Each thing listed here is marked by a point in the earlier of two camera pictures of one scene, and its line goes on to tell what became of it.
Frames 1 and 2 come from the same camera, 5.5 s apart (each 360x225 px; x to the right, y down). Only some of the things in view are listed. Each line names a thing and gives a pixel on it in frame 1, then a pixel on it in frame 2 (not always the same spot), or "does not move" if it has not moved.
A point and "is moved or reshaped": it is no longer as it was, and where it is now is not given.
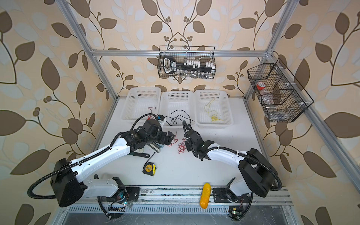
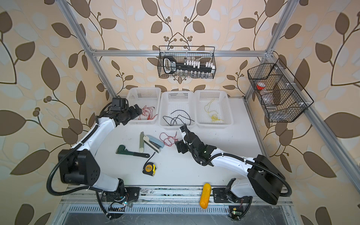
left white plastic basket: [139, 101] does not move
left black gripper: [164, 140] -> [134, 113]
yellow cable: [213, 117] does not move
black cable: [176, 117] does not move
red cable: [182, 146] is moved or reshaped
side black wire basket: [284, 98] does not move
